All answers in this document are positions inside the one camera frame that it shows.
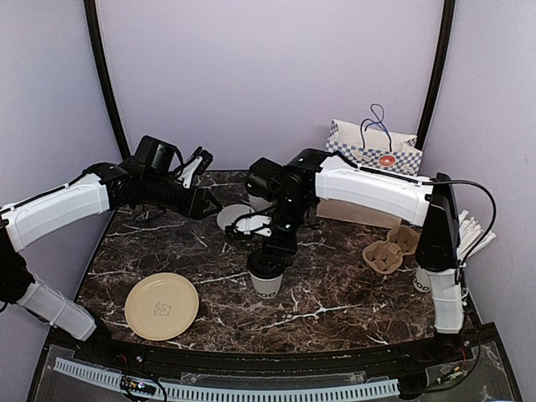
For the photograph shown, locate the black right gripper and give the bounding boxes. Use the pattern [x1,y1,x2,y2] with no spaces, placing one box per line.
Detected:
[260,196,310,275]

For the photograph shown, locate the white paper cup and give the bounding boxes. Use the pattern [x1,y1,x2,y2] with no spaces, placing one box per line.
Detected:
[248,193,275,212]
[249,269,285,299]

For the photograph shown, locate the brown cardboard cup carrier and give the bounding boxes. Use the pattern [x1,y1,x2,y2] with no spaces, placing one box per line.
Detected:
[362,225,420,275]

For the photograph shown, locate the blue checkered paper bag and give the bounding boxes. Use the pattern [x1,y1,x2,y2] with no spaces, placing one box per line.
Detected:
[317,103,423,229]

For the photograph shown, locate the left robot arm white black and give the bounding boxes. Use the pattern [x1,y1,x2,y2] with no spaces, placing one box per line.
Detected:
[1,136,221,365]

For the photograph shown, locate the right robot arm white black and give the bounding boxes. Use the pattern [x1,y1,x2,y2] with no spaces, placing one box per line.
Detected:
[243,148,466,363]

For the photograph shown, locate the white ceramic bowl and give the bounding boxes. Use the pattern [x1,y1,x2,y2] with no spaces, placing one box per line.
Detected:
[216,204,254,235]

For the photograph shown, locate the cream yellow plate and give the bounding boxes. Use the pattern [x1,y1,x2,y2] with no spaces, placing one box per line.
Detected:
[125,272,199,341]

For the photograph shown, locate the white cup holding straws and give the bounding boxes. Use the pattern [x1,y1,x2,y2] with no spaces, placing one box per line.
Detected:
[413,267,431,293]

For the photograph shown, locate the paper wrapped straws bundle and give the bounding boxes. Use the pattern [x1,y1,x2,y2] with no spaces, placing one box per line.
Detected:
[458,209,496,260]

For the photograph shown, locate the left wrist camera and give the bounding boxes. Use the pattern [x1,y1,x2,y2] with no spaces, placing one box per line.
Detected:
[173,147,214,189]

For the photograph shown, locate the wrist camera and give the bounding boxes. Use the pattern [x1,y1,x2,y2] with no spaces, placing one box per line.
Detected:
[173,147,214,189]
[224,214,272,239]

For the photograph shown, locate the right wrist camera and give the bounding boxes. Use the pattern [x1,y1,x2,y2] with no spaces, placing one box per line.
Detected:
[224,214,272,239]

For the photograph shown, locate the black front table rail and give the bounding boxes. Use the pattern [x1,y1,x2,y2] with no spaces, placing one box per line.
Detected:
[46,324,493,378]

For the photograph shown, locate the left black frame post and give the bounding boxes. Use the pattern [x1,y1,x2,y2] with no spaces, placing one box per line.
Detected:
[83,0,131,159]

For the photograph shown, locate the black frame post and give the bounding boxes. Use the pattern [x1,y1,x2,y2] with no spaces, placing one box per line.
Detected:
[416,0,456,151]
[83,0,131,159]

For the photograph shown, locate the white perforated cable duct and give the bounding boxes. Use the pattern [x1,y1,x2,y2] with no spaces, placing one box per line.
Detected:
[53,358,400,401]

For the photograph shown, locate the right black frame post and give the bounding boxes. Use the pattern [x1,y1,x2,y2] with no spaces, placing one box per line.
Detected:
[416,0,456,151]

